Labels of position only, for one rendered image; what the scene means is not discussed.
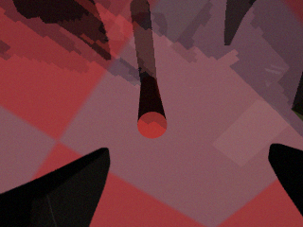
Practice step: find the red peg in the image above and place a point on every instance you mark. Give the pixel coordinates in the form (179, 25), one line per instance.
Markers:
(151, 121)

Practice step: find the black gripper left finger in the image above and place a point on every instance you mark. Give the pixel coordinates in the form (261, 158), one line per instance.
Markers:
(65, 197)

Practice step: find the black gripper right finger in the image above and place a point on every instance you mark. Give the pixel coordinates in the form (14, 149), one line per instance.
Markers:
(287, 164)

